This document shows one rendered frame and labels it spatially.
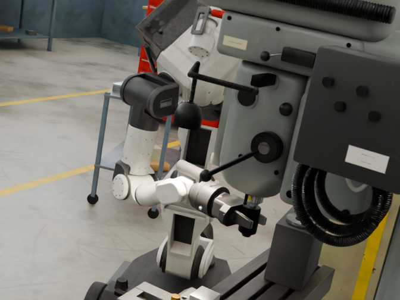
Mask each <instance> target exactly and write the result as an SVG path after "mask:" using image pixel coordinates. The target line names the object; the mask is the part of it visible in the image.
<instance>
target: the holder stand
mask: <svg viewBox="0 0 400 300"><path fill-rule="evenodd" d="M293 208H294V207H292V208H291V209H290V210H289V211H288V212H287V213H286V214H285V215H284V216H283V217H282V218H281V219H280V220H279V221H278V222H277V223H276V226H275V230H274V234H273V239H272V243H271V247H270V252H269V256H268V260H267V265H266V268H265V273H264V279H266V280H269V281H271V282H274V283H277V284H280V285H282V286H286V287H288V288H291V289H294V290H297V291H301V290H302V289H303V287H304V286H305V284H306V282H307V281H308V279H309V278H310V277H311V275H312V273H313V272H314V270H315V269H316V267H317V265H318V261H319V257H320V253H321V249H322V246H323V242H321V241H319V240H317V239H316V238H315V237H313V236H312V235H310V233H308V231H307V230H305V228H304V227H303V226H302V224H301V223H300V221H299V219H298V217H297V215H296V213H295V211H294V210H295V209H293ZM307 215H308V216H309V214H307ZM309 217H310V216H309ZM310 220H311V221H312V222H313V223H314V224H315V225H317V223H315V221H313V220H312V218H310ZM317 227H318V228H319V229H321V230H322V231H324V232H326V230H324V229H322V228H320V226H318V225H317Z"/></svg>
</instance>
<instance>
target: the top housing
mask: <svg viewBox="0 0 400 300"><path fill-rule="evenodd" d="M198 1H199V2H200V3H202V4H204V5H208V6H212V7H217V8H222V9H225V10H230V11H235V12H239V13H244V14H249V15H254V16H257V17H262V18H267V19H270V20H276V21H281V22H284V23H289V24H294V25H297V26H302V27H307V28H310V29H316V30H321V31H324V32H329V33H334V34H337V35H342V36H347V37H351V38H356V39H361V40H366V41H371V42H376V41H380V40H383V39H385V38H386V37H388V36H389V35H390V34H391V33H392V32H393V31H394V30H400V0H362V1H367V2H371V3H372V2H373V3H376V4H382V5H386V6H387V5H388V6H391V7H395V8H396V13H395V18H394V20H393V22H392V23H391V24H388V23H387V24H386V23H382V22H381V23H380V22H379V21H378V22H377V21H373V20H367V19H364V18H363V19H362V18H358V17H357V18H356V17H353V16H347V15H344V14H338V13H335V12H334V13H333V12H330V11H329V12H327V11H324V10H323V11H322V10H319V9H314V8H310V7H309V8H308V7H305V6H304V7H303V6H299V5H294V4H293V5H292V4H289V3H286V2H285V3H284V2H281V1H280V2H279V1H274V0H198Z"/></svg>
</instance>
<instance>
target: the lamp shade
mask: <svg viewBox="0 0 400 300"><path fill-rule="evenodd" d="M201 123H202V111H201V108H200V107H199V106H198V105H197V104H196V103H194V102H193V103H191V102H189V101H187V102H183V103H181V104H179V106H178V107H177V109H176V111H175V113H174V118H173V124H174V125H175V126H177V127H180V128H183V129H189V130H198V129H200V128H201Z"/></svg>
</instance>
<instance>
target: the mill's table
mask: <svg viewBox="0 0 400 300"><path fill-rule="evenodd" d="M269 252H270V247H269V248H268V249H267V250H265V251H264V252H263V253H261V254H259V256H257V257H255V258H254V259H253V260H251V261H250V262H249V263H247V264H245V265H244V266H243V267H241V268H240V269H238V270H237V271H235V272H234V273H233V274H231V275H230V276H229V277H227V278H226V279H224V280H223V281H222V282H220V283H219V284H217V285H216V286H214V287H213V288H212V289H211V290H213V291H215V292H218V293H220V300H321V299H322V298H323V297H324V296H325V295H326V294H327V293H328V291H329V290H330V287H331V284H332V280H333V276H334V273H335V269H334V268H331V267H328V266H326V265H320V264H318V265H317V267H316V269H315V270H314V272H313V273H312V275H311V277H310V278H309V279H308V281H307V282H306V284H305V286H304V287H303V289H302V290H301V291H297V290H294V289H291V288H289V287H286V286H282V285H280V284H277V283H274V282H271V281H269V280H266V279H264V273H265V268H266V265H267V260H268V256H269Z"/></svg>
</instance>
